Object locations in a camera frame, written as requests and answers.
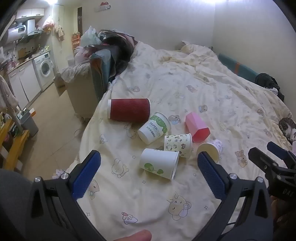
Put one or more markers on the pink faceted cup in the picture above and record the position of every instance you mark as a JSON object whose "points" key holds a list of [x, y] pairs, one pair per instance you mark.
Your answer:
{"points": [[196, 126]]}

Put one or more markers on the tabby cat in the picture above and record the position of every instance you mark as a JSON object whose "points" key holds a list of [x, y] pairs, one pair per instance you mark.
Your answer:
{"points": [[288, 128]]}

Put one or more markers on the hanging beige cloth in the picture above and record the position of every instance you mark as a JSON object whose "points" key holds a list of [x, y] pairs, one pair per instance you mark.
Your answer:
{"points": [[60, 32]]}

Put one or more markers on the hanging pink garment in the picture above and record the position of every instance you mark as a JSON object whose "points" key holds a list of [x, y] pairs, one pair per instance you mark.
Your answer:
{"points": [[7, 92]]}

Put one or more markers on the person's grey trousers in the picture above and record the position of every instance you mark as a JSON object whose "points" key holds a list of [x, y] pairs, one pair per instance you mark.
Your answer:
{"points": [[13, 204]]}

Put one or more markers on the dark clothes pile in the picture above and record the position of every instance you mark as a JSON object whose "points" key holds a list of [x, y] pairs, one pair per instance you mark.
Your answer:
{"points": [[115, 49]]}

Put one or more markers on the white wall rack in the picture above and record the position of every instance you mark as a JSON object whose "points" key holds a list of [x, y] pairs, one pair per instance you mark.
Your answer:
{"points": [[103, 7]]}

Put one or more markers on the white kitchen cabinet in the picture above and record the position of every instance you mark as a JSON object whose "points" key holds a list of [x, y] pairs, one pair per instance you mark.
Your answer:
{"points": [[24, 84]]}

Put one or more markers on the white plastic bag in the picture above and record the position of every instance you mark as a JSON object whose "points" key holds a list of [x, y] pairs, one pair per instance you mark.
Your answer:
{"points": [[89, 36]]}

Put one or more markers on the black clothing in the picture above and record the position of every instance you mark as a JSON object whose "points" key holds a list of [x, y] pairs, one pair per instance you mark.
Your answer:
{"points": [[268, 82]]}

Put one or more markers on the red ribbed paper cup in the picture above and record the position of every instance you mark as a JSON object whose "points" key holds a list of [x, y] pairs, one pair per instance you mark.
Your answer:
{"points": [[129, 110]]}

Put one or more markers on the cardboard box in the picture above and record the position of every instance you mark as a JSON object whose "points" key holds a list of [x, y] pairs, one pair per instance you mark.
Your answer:
{"points": [[60, 87]]}

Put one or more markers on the person's right hand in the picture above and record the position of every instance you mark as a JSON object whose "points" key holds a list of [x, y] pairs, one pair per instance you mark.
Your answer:
{"points": [[277, 208]]}

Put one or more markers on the white cup with purple print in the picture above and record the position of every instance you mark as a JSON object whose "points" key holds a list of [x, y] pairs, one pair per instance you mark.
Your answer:
{"points": [[212, 147]]}

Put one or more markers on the yellow wooden table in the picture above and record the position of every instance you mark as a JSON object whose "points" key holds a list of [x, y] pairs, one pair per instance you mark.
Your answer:
{"points": [[16, 146]]}

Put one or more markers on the person's left hand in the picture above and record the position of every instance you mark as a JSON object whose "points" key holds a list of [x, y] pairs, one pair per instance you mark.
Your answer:
{"points": [[136, 236]]}

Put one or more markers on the white wall cabinet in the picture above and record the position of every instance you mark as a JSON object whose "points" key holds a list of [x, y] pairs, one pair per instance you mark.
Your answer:
{"points": [[30, 13]]}

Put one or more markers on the teal cushion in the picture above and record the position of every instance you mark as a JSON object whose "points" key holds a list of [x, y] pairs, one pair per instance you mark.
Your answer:
{"points": [[100, 67]]}

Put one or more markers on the white cup with green dots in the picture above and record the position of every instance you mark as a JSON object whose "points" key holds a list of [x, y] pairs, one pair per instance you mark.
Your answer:
{"points": [[159, 160]]}

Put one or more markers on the white washing machine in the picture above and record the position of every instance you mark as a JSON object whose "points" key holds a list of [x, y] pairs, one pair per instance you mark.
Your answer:
{"points": [[44, 69]]}

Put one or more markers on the cream pillow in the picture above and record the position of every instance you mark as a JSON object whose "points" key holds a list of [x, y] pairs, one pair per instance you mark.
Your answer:
{"points": [[192, 47]]}

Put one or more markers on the orange storage shelf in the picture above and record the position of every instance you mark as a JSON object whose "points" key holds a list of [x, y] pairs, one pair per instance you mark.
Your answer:
{"points": [[76, 42]]}

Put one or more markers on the white cup with green band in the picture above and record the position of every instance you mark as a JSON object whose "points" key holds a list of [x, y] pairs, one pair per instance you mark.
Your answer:
{"points": [[152, 131]]}

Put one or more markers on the beige sofa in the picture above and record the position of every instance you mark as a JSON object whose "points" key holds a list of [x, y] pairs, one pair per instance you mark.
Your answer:
{"points": [[79, 88]]}

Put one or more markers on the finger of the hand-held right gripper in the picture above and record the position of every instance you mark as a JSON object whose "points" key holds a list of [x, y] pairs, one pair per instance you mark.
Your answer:
{"points": [[261, 160], [278, 149]]}

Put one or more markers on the bear patterned paper cup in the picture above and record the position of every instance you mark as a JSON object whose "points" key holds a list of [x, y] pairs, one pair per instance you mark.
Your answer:
{"points": [[177, 143]]}

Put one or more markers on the white water heater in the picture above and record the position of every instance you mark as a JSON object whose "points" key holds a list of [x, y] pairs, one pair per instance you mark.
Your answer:
{"points": [[20, 30]]}

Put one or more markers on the grey trash bin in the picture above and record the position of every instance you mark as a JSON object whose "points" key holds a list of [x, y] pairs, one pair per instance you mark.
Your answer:
{"points": [[29, 124]]}

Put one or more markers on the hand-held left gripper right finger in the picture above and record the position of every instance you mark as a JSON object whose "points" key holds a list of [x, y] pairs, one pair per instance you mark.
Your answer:
{"points": [[211, 178]]}

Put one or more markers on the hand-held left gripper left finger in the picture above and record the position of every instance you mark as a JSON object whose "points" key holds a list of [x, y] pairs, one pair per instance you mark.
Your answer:
{"points": [[86, 176]]}

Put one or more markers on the teal mat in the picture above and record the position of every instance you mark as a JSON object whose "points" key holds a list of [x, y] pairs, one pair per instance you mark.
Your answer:
{"points": [[240, 67]]}

